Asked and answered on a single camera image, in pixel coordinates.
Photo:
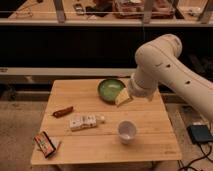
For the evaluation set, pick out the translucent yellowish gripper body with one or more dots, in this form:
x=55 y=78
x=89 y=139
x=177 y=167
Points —
x=123 y=97

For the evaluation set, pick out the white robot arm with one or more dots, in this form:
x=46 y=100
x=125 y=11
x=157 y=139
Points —
x=157 y=62

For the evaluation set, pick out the green bowl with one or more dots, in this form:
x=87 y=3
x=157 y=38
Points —
x=108 y=89

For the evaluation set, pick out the white paper cup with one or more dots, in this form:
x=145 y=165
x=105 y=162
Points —
x=126 y=132

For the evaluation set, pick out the wooden table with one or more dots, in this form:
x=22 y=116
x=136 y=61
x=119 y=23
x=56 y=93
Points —
x=154 y=141

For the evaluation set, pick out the brown sausage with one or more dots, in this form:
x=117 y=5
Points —
x=62 y=112

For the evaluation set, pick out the black power adapter box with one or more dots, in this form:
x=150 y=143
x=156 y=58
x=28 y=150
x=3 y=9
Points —
x=199 y=134

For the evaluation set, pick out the orange snack packet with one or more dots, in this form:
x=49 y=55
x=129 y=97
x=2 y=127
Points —
x=48 y=146

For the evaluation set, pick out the metal shelf rail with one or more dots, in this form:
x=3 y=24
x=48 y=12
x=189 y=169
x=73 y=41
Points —
x=15 y=71

